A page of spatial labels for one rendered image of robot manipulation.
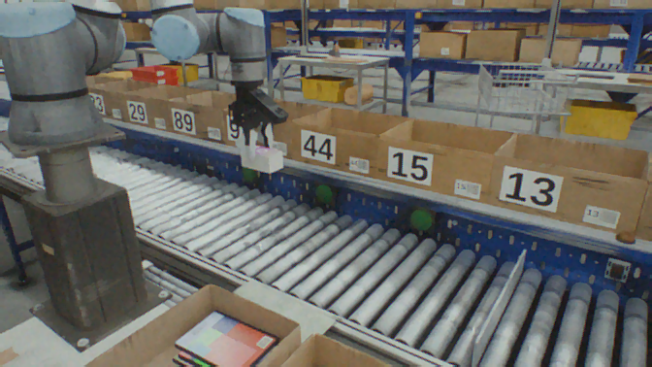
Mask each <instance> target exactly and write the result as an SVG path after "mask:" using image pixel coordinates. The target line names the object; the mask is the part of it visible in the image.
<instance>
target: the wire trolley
mask: <svg viewBox="0 0 652 367"><path fill-rule="evenodd" d="M479 64H480V68H479V78H478V87H477V91H478V100H477V109H476V117H475V126H476V127H477V121H478V112H479V104H480V96H481V98H482V100H483V103H484V105H485V107H487V109H488V111H489V112H490V113H491V121H490V127H483V128H491V129H499V130H508V131H509V130H525V131H526V134H527V131H531V134H530V135H536V134H535V133H534V124H535V119H536V114H537V116H564V120H563V125H562V131H561V136H560V139H563V137H564V132H565V126H566V121H567V117H571V116H572V114H570V109H569V110H568V108H566V106H567V102H568V100H569V102H570V108H571V100H575V99H574V98H573V96H572V94H571V88H570V86H571V87H572V85H573V88H575V85H576V84H578V82H577V81H578V79H579V77H580V74H581V72H580V71H557V70H555V69H552V68H551V67H549V66H547V65H545V64H526V63H479ZM482 64H485V66H486V64H487V65H497V70H498V65H503V68H504V65H509V66H520V70H521V66H526V69H527V66H533V69H534V66H538V67H539V66H545V70H546V71H539V70H537V71H533V70H532V71H515V67H514V71H508V68H507V71H503V70H500V72H499V75H498V76H497V72H496V76H491V74H488V73H487V72H486V70H485V69H484V67H483V66H482ZM546 67H547V68H548V71H547V69H546ZM550 70H551V71H550ZM502 74H513V77H514V74H519V77H518V81H514V80H512V81H506V80H502V77H501V75H502ZM520 74H525V76H526V74H532V75H533V74H544V76H545V80H544V77H538V75H537V76H536V77H532V76H531V77H520ZM546 74H547V76H548V80H549V81H548V80H547V77H546ZM548 74H550V77H551V79H552V81H553V76H551V74H553V75H554V80H555V82H554V81H553V82H551V81H550V78H549V75H548ZM555 74H556V77H557V74H558V76H559V74H560V75H561V81H560V76H559V82H558V77H557V82H556V78H555ZM564 74H570V75H575V76H576V78H574V79H573V80H572V79H570V78H568V76H566V75H564ZM562 76H563V79H564V78H565V79H567V80H569V81H570V82H569V81H568V82H567V81H566V82H565V81H562ZM487 77H488V78H487ZM492 77H497V79H495V80H494V79H493V78H492ZM500 78H501V79H500ZM519 78H524V81H519ZM525 78H531V81H530V82H529V81H525ZM532 78H537V79H538V78H543V82H532ZM491 82H494V83H495V85H496V83H501V84H502V83H505V87H506V88H501V84H500V88H495V87H494V88H493V83H491ZM506 83H508V86H509V84H510V83H512V85H513V84H514V83H515V88H508V86H506ZM517 83H522V88H518V86H517V88H516V84H517ZM524 83H529V84H530V88H524ZM532 83H535V84H536V86H537V83H538V84H540V83H542V87H543V90H544V91H543V90H542V89H536V88H535V89H531V87H532ZM543 84H545V87H546V90H547V93H548V94H547V93H546V91H545V87H544V86H543ZM546 84H547V85H548V88H549V91H551V97H550V92H548V89H547V86H546ZM555 84H556V85H555ZM562 84H567V90H566V86H565V90H566V92H565V90H564V91H563V90H562ZM549 85H551V86H552V89H553V90H551V87H549ZM557 85H558V86H559V85H560V86H561V88H560V87H558V86H557ZM485 86H486V87H485ZM555 86H556V87H557V91H558V88H559V90H560V93H559V91H558V95H559V99H558V97H557V92H556V87H555ZM554 88H555V92H556V97H557V102H556V98H555V93H554ZM509 90H512V91H513V90H514V91H513V92H514V95H513V96H507V94H508V93H509ZM515 90H521V93H520V94H518V95H517V94H516V93H515ZM561 90H562V96H563V92H564V96H565V93H566V96H567V97H566V96H565V99H564V96H563V99H562V96H561ZM569 91H570V96H569ZM553 93H554V98H553ZM572 93H574V89H572ZM503 94H505V96H500V95H503ZM515 94H516V95H515ZM545 95H546V96H547V98H544V96H545ZM540 96H543V98H540ZM560 96H561V99H560ZM490 97H499V98H500V97H501V98H500V99H493V100H491V98H490ZM502 97H504V98H502ZM568 97H569V99H568ZM488 98H489V99H488ZM570 98H571V99H570ZM530 99H536V101H532V102H529V100H530ZM540 99H542V100H540ZM543 99H544V100H543ZM554 99H555V100H554ZM522 100H528V102H523V101H522ZM560 100H561V101H562V100H563V101H564V100H565V101H566V102H565V101H564V106H565V107H563V101H562V106H561V101H560ZM514 101H520V103H514V104H513V103H512V104H507V103H506V102H514ZM521 101H522V102H523V103H521ZM559 101H560V104H559ZM552 102H555V103H556V104H551V103H552ZM497 103H498V105H494V106H491V104H497ZM499 103H504V104H503V105H499ZM544 103H550V105H545V104H544ZM533 104H535V105H534V106H529V105H533ZM538 104H544V105H539V106H538ZM522 105H525V106H527V105H528V106H529V107H528V106H527V107H520V106H522ZM510 106H512V108H509V107H510ZM513 106H519V107H517V108H513ZM558 106H560V107H561V108H558ZM498 107H504V108H503V109H498ZM544 107H547V108H549V109H543V108H544ZM550 107H557V108H550ZM568 107H569V103H568ZM490 108H497V109H491V110H490ZM532 108H534V109H533V110H531V109H532ZM537 108H541V109H537ZM518 109H519V110H520V109H527V110H524V111H513V110H518ZM528 109H530V110H528ZM505 110H509V111H505ZM553 110H556V112H554V111H553ZM557 110H563V111H557ZM537 111H540V112H537ZM542 111H549V112H542ZM550 111H553V112H550ZM494 113H507V114H534V116H533V121H532V127H531V129H515V128H493V121H494ZM536 136H537V135H536Z"/></svg>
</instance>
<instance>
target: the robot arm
mask: <svg viewBox="0 0 652 367"><path fill-rule="evenodd" d="M148 2H149V5H150V11H151V15H152V20H153V23H154V25H153V27H152V33H151V36H152V42H153V44H154V46H155V48H156V49H157V50H158V51H159V52H160V53H161V54H162V56H163V57H166V58H168V59H171V60H175V61H183V60H188V59H190V58H192V56H193V55H195V54H199V53H201V52H220V51H228V54H229V62H230V72H232V76H231V79H233V80H234V81H230V85H234V86H235V87H236V98H237V101H234V102H233V103H231V104H228V114H229V124H232V125H236V126H238V127H242V128H243V135H242V137H240V139H238V140H237V141H236V145H237V147H238V148H240V149H241V150H244V151H245V154H246V158H247V160H249V162H250V163H253V161H254V159H255V157H256V156H255V150H256V147H255V142H256V140H257V141H258V142H260V143H262V144H265V146H266V148H269V149H271V148H272V144H273V136H274V125H278V124H281V123H282V122H286V120H287V118H288V116H289V113H287V112H286V111H285V110H284V109H283V108H282V107H281V105H280V104H279V103H276V102H275V101H274V100H273V99H272V98H271V97H270V96H269V95H267V94H266V93H265V91H264V90H262V89H261V88H257V87H258V86H259V85H264V84H265V83H264V79H267V78H268V70H267V59H266V45H265V29H264V28H265V24H264V18H263V14H262V12H260V11H258V10H252V8H247V9H237V7H229V8H225V9H224V13H223V14H195V13H196V10H194V6H193V1H192V0H148ZM120 13H121V9H120V8H119V7H118V5H117V4H116V2H115V0H50V1H20V2H18V3H8V4H2V5H0V59H1V63H2V67H3V71H4V75H5V79H6V83H7V87H8V90H9V95H10V98H11V109H10V116H9V122H8V135H9V138H10V141H12V142H14V143H18V144H24V145H51V144H62V143H69V142H74V141H79V140H84V139H87V138H91V137H93V136H96V135H99V133H101V132H103V131H104V130H105V123H104V120H103V117H102V115H101V114H100V112H99V110H98V109H97V107H95V105H94V104H93V102H92V99H91V98H90V96H89V92H88V87H87V81H86V75H87V74H90V73H95V72H99V71H103V70H106V69H108V67H110V66H111V65H114V64H115V63H116V62H117V61H118V60H119V59H120V58H121V57H122V55H123V53H124V48H125V35H124V31H123V28H122V26H121V24H120V23H119V22H120ZM230 111H233V112H232V119H231V117H230ZM253 128H254V129H257V128H258V131H257V132H255V131H254V130H253Z"/></svg>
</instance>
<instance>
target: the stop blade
mask: <svg viewBox="0 0 652 367"><path fill-rule="evenodd" d="M524 256H526V250H523V252H522V254H521V255H520V257H519V259H518V261H517V263H516V266H515V268H514V270H513V272H512V273H511V275H510V277H509V279H508V282H507V284H505V287H504V289H503V290H502V292H501V294H500V297H499V299H498V301H497V303H496V305H495V307H494V308H493V310H492V312H491V315H489V317H488V318H487V320H486V322H485V324H484V326H483V327H482V329H481V332H480V334H479V336H478V338H477V340H476V342H475V346H473V359H472V367H476V365H478V363H479V361H480V359H481V357H482V355H483V354H484V352H485V350H486V347H487V345H488V343H489V340H490V338H491V336H492V334H494V332H495V329H496V327H497V325H498V323H499V321H500V319H501V317H502V315H503V312H504V310H505V307H506V305H507V303H509V301H510V299H511V296H512V293H513V291H514V289H515V288H516V286H517V284H518V281H519V279H520V277H521V273H522V268H523V262H524Z"/></svg>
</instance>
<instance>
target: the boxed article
mask: <svg viewBox="0 0 652 367"><path fill-rule="evenodd" d="M255 147H256V150H255V156H256V157H255V159H254V161H253V163H250V162H249V160H247V158H246V154H245V151H244V150H241V156H242V166H244V167H249V169H253V170H257V171H261V172H265V173H269V174H271V173H273V172H274V171H276V170H279V169H282V167H283V154H282V150H274V149H269V148H265V147H259V146H255Z"/></svg>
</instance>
